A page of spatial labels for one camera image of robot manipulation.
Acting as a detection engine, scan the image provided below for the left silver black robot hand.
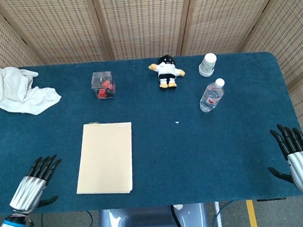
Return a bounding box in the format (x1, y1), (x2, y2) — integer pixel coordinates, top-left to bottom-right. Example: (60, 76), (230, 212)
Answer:
(5, 153), (66, 215)

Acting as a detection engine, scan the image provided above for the beige notepad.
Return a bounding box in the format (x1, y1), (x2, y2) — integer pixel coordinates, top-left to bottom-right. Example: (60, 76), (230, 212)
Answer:
(71, 119), (137, 197)

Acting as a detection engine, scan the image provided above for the white table leg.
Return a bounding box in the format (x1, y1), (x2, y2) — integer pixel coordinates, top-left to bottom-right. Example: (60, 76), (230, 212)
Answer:
(213, 201), (224, 227)

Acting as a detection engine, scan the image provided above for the white crumpled towel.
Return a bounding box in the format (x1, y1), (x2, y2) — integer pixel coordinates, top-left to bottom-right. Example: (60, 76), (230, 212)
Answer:
(0, 63), (64, 118)

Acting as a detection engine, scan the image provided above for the grey blue robot torso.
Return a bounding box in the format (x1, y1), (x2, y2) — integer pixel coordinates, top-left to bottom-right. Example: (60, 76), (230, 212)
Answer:
(94, 202), (209, 227)

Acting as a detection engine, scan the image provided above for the clear plastic water bottle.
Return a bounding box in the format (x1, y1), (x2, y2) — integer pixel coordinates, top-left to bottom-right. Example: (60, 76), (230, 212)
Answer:
(198, 78), (228, 114)

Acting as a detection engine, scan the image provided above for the clear box with red pieces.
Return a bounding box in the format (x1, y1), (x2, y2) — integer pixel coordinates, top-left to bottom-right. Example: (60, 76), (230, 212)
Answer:
(90, 70), (117, 101)

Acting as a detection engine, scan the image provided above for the blue felt table cover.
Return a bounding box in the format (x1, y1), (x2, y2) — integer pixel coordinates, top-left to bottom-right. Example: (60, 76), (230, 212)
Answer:
(0, 47), (303, 218)

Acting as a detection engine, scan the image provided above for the white paper cup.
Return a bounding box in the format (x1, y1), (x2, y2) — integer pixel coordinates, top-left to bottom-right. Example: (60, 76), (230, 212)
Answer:
(197, 52), (218, 78)

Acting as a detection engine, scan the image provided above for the black white plush doll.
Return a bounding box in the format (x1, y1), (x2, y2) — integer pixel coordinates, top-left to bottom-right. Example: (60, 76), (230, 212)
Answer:
(147, 53), (187, 91)

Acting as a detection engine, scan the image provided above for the teal floor cable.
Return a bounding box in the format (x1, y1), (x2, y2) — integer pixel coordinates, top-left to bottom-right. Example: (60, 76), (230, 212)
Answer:
(209, 200), (236, 227)

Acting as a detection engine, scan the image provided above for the thick black torso cable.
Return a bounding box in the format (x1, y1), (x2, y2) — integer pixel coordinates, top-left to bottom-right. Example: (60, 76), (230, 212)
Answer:
(169, 204), (186, 227)

